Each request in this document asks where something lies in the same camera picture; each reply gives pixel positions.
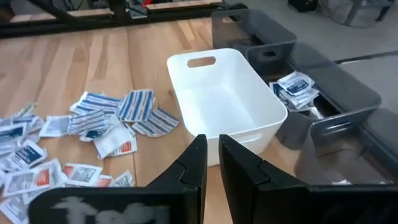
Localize grey metal table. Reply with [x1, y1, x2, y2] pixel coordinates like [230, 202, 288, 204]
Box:
[317, 0, 397, 29]

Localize white plastic bin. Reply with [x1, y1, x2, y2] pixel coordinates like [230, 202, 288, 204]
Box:
[167, 48, 289, 167]

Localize red label packet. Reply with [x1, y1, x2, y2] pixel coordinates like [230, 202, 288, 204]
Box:
[93, 123, 137, 160]
[2, 167, 52, 198]
[93, 174, 113, 188]
[63, 163, 103, 187]

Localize grey translucent plastic bin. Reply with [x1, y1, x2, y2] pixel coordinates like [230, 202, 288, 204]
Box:
[294, 107, 398, 187]
[245, 40, 382, 150]
[211, 8, 298, 60]

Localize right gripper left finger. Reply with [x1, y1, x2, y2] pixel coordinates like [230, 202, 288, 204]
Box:
[27, 134, 208, 224]

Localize blue striped bandage packet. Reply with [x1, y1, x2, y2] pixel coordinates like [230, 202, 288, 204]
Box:
[67, 109, 108, 135]
[70, 91, 122, 116]
[116, 89, 155, 123]
[132, 107, 180, 138]

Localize black equipment box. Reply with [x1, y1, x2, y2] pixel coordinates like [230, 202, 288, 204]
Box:
[287, 0, 318, 13]

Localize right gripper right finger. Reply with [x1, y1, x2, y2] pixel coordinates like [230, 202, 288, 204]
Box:
[219, 134, 398, 224]

